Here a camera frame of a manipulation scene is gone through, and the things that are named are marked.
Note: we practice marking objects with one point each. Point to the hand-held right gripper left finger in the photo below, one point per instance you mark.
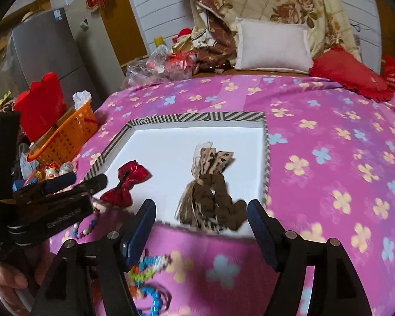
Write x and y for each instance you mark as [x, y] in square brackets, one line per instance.
[137, 238]

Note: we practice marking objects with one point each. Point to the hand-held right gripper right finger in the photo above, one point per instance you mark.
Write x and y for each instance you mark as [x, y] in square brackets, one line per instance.
[263, 235]

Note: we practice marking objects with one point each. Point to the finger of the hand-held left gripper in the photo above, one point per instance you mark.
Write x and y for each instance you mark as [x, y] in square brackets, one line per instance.
[61, 181]
[95, 182]

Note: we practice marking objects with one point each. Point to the red satin hair bow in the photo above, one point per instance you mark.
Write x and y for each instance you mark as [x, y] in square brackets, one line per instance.
[125, 184]

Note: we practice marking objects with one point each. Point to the brown leopard hair bow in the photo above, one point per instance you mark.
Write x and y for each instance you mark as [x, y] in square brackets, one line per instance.
[214, 191]

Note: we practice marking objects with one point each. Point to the striped box lid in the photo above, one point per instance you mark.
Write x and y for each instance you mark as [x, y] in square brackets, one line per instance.
[168, 144]

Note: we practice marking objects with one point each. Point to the person's left hand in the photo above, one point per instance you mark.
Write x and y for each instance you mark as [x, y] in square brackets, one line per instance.
[6, 276]

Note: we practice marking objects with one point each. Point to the striped foil ball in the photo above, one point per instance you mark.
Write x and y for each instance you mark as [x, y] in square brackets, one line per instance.
[65, 168]

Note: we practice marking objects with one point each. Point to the small cat figurine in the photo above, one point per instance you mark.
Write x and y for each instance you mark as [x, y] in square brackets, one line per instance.
[51, 171]

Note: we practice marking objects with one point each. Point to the blue plastic wrap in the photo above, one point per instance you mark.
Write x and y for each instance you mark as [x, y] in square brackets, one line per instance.
[26, 183]

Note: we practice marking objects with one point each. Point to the orange plastic basket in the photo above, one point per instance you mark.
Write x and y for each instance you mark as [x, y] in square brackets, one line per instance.
[69, 135]

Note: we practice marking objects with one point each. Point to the red box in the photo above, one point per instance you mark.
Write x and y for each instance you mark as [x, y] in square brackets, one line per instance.
[41, 108]

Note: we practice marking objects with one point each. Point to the white cloth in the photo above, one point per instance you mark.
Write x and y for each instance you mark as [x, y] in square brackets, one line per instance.
[82, 98]

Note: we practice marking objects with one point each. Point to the pink floral blanket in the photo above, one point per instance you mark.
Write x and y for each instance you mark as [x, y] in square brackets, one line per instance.
[316, 138]

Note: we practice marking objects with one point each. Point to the clear plastic bag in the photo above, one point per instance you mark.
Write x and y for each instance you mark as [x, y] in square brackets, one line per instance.
[141, 72]

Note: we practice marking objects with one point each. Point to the grey refrigerator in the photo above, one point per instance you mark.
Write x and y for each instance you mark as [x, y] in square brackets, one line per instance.
[39, 46]

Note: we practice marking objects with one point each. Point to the yellow cap plastic bottle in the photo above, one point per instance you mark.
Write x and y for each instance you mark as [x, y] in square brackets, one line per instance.
[158, 52]

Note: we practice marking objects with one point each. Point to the red foil bag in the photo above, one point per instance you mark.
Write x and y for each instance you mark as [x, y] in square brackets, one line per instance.
[181, 65]

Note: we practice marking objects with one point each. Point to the santa toy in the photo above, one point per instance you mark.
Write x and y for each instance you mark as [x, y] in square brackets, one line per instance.
[183, 36]

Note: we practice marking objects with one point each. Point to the brown patterned blanket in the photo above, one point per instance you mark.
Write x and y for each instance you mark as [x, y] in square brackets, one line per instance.
[217, 42]

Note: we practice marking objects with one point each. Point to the red cushion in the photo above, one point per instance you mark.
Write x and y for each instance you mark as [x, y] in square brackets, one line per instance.
[345, 69]

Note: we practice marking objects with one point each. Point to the white pillow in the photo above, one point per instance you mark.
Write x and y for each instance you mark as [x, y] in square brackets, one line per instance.
[273, 46]

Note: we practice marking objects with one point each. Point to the wooden shelf frame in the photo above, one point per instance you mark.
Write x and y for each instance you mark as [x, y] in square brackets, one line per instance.
[0, 49]

